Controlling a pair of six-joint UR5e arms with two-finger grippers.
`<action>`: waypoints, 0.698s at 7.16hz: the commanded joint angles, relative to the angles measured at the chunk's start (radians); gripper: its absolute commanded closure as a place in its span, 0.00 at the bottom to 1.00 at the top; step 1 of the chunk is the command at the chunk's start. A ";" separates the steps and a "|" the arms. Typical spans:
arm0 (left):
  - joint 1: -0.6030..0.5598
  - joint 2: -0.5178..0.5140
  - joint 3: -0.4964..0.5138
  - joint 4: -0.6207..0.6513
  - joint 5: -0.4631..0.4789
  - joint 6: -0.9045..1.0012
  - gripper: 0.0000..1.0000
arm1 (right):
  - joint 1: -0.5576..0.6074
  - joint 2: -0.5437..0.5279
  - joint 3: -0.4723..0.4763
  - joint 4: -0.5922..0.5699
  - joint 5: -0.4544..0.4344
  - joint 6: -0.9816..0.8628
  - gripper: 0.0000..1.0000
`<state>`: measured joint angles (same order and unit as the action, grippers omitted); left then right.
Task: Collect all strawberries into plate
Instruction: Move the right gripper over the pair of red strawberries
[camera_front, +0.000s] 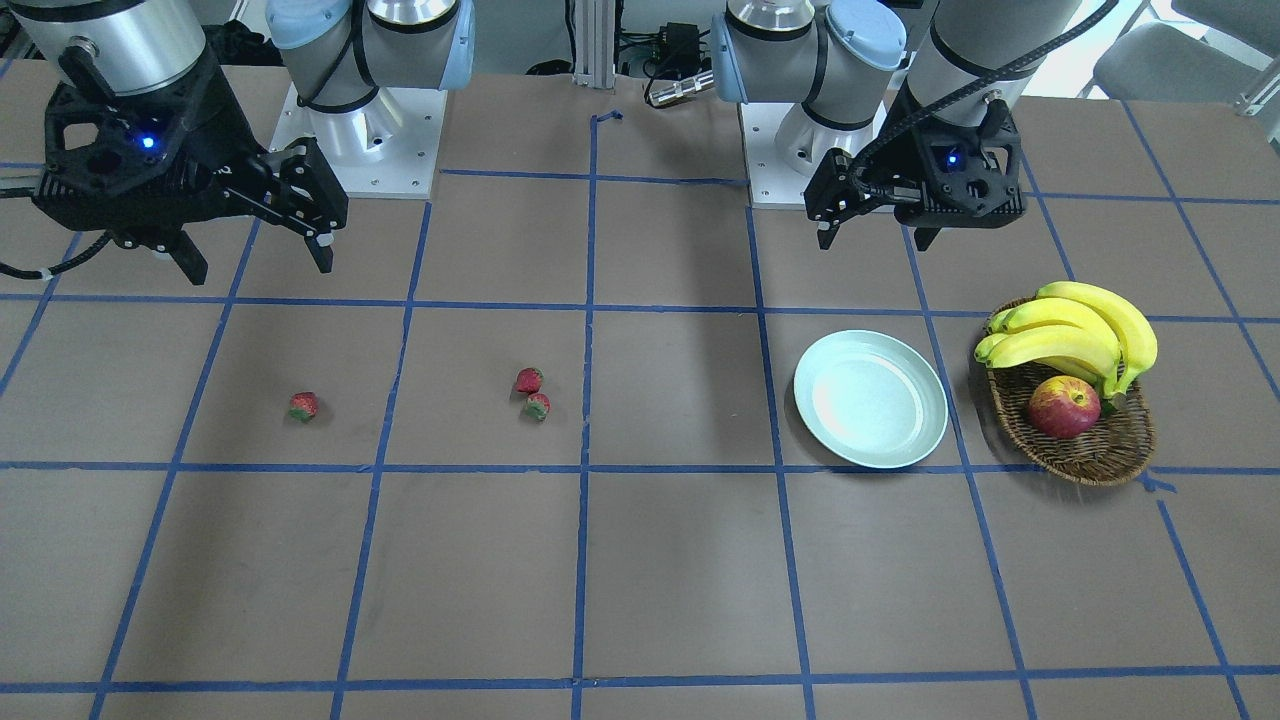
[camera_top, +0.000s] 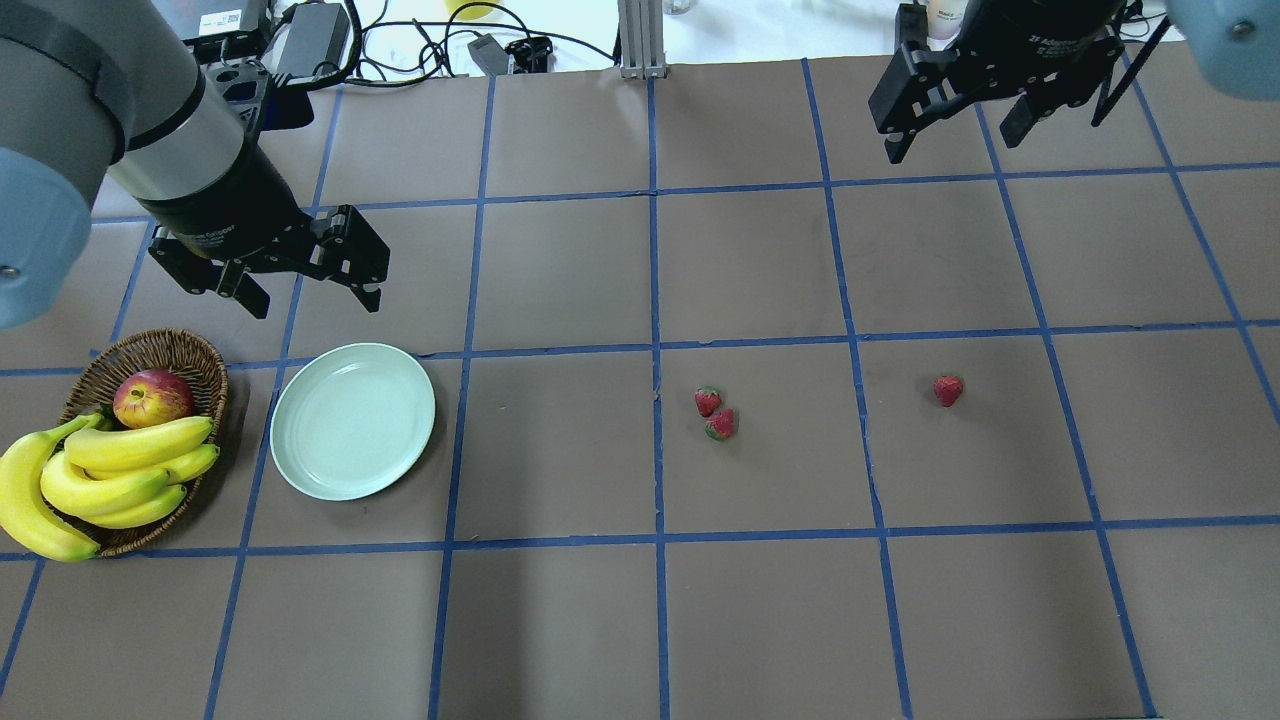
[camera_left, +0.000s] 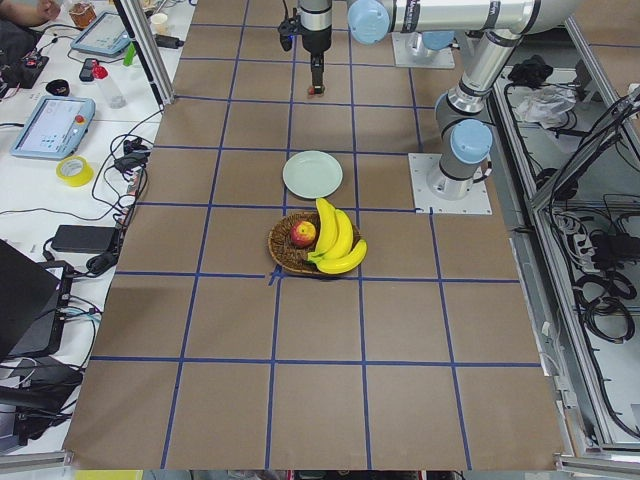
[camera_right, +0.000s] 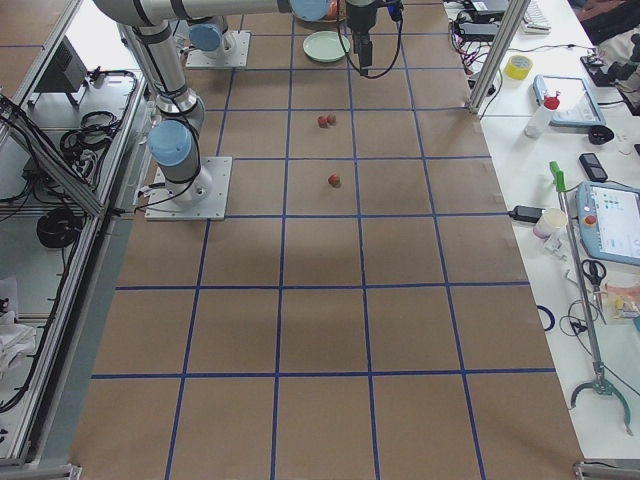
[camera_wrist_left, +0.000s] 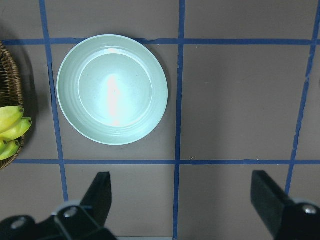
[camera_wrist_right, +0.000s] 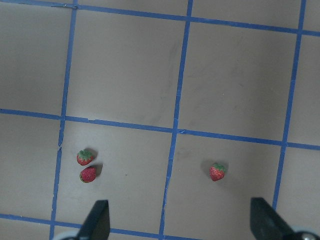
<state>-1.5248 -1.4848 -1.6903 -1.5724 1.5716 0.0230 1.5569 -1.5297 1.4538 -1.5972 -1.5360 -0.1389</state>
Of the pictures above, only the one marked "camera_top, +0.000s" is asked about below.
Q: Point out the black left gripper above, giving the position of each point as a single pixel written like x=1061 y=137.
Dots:
x=228 y=203

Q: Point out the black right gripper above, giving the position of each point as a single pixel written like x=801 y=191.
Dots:
x=1040 y=40

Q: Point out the red strawberry of pair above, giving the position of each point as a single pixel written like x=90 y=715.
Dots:
x=708 y=400
x=721 y=424

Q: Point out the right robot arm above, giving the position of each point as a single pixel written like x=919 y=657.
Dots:
x=1234 y=44

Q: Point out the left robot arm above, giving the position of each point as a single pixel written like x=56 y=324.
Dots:
x=95 y=89

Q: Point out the light green plate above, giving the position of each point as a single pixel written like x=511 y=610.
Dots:
x=352 y=422

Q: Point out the red apple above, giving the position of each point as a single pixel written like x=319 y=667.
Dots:
x=152 y=397

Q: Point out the black power adapter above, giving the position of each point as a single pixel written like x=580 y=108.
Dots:
x=314 y=36

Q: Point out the brown wicker basket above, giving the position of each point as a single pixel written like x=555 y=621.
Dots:
x=194 y=360

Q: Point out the yellow banana bunch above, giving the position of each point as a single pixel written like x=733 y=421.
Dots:
x=79 y=491

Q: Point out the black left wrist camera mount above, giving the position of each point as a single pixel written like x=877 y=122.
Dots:
x=263 y=97

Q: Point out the aluminium frame post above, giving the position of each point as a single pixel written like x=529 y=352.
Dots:
x=640 y=29

